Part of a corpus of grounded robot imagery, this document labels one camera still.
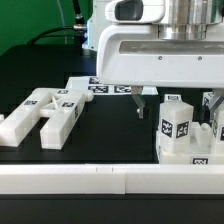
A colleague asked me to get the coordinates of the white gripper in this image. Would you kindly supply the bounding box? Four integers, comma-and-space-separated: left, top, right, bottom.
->
96, 23, 224, 118

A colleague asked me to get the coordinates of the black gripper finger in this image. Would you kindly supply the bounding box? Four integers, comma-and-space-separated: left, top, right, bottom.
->
208, 89, 224, 120

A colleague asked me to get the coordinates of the white chair seat part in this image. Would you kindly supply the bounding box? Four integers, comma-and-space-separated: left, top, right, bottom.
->
156, 122, 224, 165

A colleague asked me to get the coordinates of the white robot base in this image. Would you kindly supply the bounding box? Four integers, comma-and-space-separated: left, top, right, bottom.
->
82, 0, 110, 55

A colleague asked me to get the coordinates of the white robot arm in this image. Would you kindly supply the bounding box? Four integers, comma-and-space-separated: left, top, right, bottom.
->
96, 0, 224, 112

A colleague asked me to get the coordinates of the white tagged cube nut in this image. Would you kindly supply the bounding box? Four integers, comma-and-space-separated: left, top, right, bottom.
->
164, 94, 182, 102

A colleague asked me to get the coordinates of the white part at left edge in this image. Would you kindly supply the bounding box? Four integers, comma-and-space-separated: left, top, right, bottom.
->
0, 115, 4, 124

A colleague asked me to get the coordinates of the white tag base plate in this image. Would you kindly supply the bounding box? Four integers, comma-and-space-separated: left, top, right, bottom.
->
66, 76, 158, 96

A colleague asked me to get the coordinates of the white chair back frame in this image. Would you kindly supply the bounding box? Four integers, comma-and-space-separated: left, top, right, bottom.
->
0, 88, 94, 150

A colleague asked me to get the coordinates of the black cable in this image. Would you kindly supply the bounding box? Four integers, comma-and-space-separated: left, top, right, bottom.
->
26, 0, 88, 46

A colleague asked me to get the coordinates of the white front fence rail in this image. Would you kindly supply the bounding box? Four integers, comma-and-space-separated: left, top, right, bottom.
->
0, 164, 224, 194

